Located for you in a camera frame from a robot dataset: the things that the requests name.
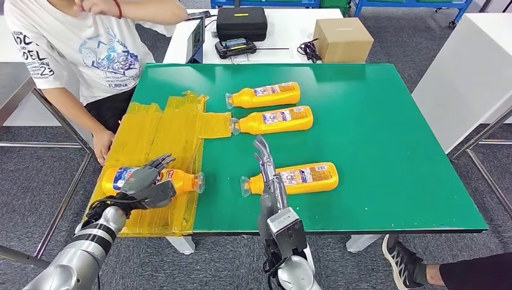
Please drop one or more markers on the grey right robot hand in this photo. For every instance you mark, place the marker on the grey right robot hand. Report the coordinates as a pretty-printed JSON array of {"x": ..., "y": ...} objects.
[{"x": 274, "y": 196}]

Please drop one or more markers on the person's left hand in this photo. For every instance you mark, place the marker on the person's left hand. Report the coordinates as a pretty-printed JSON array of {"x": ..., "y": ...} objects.
[{"x": 96, "y": 7}]

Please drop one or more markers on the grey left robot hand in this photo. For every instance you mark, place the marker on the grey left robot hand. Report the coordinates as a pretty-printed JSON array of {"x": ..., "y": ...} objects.
[{"x": 148, "y": 188}]

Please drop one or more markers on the person's right hand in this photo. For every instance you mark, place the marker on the person's right hand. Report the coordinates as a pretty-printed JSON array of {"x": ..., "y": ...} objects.
[{"x": 104, "y": 146}]

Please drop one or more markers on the orange detergent bottle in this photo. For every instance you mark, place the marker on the orange detergent bottle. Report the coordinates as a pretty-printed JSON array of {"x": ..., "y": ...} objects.
[
  {"x": 182, "y": 180},
  {"x": 248, "y": 100},
  {"x": 312, "y": 182},
  {"x": 256, "y": 125}
]

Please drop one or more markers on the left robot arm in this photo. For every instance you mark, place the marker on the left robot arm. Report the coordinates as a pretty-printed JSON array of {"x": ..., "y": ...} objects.
[{"x": 80, "y": 256}]

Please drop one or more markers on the person's left forearm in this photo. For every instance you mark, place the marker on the person's left forearm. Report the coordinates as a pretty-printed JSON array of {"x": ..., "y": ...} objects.
[{"x": 152, "y": 14}]

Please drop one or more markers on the person's right forearm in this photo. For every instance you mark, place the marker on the person's right forearm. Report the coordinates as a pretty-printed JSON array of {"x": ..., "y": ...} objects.
[{"x": 72, "y": 112}]

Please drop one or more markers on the white table foot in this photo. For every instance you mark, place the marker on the white table foot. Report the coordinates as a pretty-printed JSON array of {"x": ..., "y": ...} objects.
[
  {"x": 180, "y": 245},
  {"x": 364, "y": 242}
]

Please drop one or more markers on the yellow plastic sheet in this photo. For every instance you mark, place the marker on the yellow plastic sheet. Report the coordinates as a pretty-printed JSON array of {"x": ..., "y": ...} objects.
[{"x": 176, "y": 128}]

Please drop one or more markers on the dark tablet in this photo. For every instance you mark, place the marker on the dark tablet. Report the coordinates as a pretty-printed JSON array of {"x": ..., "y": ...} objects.
[{"x": 196, "y": 40}]

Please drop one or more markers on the black handheld controller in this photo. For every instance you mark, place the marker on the black handheld controller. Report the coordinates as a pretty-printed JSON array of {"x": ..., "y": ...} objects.
[{"x": 236, "y": 49}]

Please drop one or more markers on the black carrying case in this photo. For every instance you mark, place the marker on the black carrying case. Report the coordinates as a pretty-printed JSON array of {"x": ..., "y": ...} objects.
[{"x": 242, "y": 24}]

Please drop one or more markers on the white table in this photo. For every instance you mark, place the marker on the white table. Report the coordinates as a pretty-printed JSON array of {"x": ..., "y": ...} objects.
[{"x": 288, "y": 28}]

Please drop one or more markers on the cardboard box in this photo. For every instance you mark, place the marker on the cardboard box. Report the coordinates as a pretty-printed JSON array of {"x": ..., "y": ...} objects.
[{"x": 344, "y": 40}]

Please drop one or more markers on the green plastic crate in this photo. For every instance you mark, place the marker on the green plastic crate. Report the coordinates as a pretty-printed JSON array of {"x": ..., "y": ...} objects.
[{"x": 336, "y": 3}]

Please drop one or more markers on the white cabinet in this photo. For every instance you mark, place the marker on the white cabinet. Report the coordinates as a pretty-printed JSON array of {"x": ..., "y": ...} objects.
[{"x": 468, "y": 76}]

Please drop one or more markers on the blue metal rack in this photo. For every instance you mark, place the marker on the blue metal rack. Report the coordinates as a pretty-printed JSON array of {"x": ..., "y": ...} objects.
[{"x": 400, "y": 2}]

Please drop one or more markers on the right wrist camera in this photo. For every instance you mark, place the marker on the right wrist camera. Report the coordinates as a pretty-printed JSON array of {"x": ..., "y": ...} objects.
[{"x": 286, "y": 232}]

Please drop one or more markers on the steel table frame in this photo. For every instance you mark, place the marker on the steel table frame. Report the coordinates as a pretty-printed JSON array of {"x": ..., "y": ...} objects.
[
  {"x": 496, "y": 141},
  {"x": 40, "y": 144}
]

